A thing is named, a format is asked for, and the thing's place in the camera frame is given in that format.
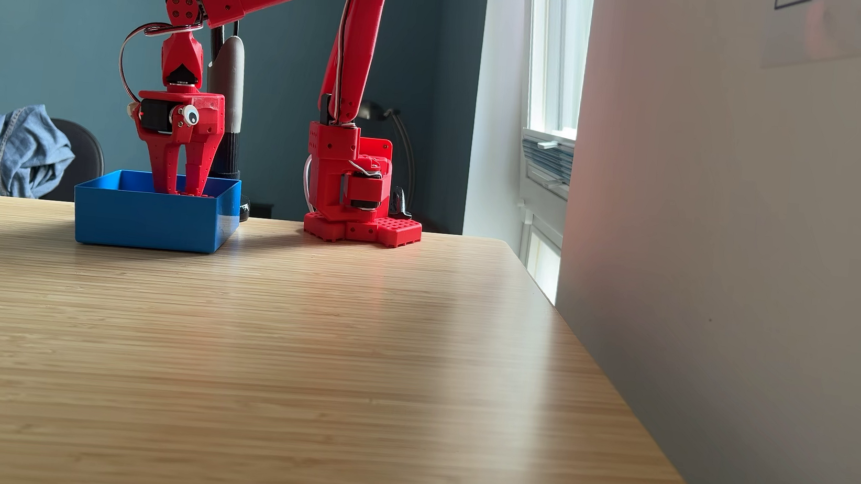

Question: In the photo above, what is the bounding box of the blue plastic bin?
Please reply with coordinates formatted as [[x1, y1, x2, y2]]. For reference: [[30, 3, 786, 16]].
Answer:
[[69, 164, 245, 259]]

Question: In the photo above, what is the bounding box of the black gooseneck stand grey sleeve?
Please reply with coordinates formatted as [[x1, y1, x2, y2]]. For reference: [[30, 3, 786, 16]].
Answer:
[[179, 0, 271, 223]]

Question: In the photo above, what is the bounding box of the black chair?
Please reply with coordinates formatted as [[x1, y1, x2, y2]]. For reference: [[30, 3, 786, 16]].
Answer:
[[40, 117, 109, 205]]

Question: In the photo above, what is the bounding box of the white window vent unit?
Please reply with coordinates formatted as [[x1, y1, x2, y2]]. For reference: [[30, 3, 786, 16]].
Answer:
[[515, 128, 578, 201]]

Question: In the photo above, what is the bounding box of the black white servo cable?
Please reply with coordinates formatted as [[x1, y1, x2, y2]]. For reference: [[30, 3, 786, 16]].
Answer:
[[115, 15, 205, 111]]

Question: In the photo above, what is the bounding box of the white power cable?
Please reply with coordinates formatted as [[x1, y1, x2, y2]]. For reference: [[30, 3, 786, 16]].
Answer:
[[299, 153, 320, 214]]

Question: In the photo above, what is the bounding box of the white window frame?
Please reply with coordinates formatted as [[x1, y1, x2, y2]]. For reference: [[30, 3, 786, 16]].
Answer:
[[515, 0, 595, 143]]

